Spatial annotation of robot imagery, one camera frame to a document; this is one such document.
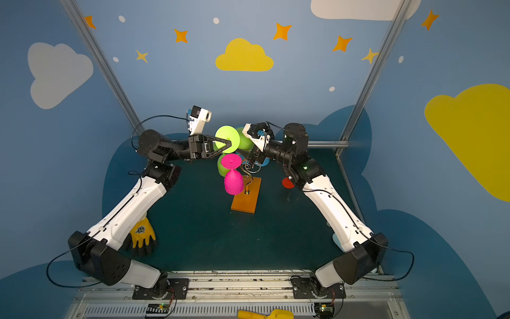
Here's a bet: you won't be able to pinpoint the yellow tool at front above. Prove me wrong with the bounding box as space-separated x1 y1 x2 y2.
237 308 295 319

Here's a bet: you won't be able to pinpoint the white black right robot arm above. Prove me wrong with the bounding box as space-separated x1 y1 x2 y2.
243 122 389 288

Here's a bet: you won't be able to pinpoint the orange wooden rack base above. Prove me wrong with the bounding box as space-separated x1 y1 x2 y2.
231 175 262 214

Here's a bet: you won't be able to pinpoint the aluminium front base rails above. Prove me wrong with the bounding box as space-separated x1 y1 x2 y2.
66 270 410 318

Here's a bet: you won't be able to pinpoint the aluminium left corner post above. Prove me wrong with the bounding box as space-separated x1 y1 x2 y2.
60 0 144 149

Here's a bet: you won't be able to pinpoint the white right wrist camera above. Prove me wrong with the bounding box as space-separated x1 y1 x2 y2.
243 122 274 151

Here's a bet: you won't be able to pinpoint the red wine glass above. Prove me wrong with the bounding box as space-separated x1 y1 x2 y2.
282 178 295 190

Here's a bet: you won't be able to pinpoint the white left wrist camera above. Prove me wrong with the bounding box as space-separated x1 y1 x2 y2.
186 106 212 136

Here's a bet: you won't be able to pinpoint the green wine glass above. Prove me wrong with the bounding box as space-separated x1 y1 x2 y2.
217 154 230 178
215 126 254 154

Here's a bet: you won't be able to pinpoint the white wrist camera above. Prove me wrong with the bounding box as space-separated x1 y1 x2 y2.
243 122 274 151
186 106 212 136

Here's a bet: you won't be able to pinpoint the right blue wine glass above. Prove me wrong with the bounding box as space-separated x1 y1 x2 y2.
255 158 270 167

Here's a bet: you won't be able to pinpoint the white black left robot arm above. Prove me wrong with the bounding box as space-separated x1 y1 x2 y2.
68 130 235 295

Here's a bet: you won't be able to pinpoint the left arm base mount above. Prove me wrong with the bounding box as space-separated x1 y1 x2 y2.
132 278 189 300

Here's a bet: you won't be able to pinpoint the pink wine glass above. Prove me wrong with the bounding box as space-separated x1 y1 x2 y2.
221 154 244 195

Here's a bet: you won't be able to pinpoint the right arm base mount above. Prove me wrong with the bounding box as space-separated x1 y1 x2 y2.
290 275 346 300

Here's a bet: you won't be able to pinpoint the gold wire glass rack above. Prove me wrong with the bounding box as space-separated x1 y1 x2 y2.
240 159 262 195

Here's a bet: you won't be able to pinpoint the yellow black work glove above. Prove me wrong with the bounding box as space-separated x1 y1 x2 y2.
122 218 158 257

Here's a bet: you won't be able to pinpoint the aluminium back frame rail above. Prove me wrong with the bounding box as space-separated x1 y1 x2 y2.
140 138 350 149

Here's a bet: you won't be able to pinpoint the light blue scoop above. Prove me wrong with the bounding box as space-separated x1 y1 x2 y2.
332 233 343 250

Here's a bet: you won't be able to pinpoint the aluminium right corner post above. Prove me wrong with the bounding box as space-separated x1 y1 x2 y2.
339 0 413 144

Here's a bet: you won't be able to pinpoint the aluminium corner post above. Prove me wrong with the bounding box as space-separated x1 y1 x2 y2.
60 0 144 149
339 0 413 144

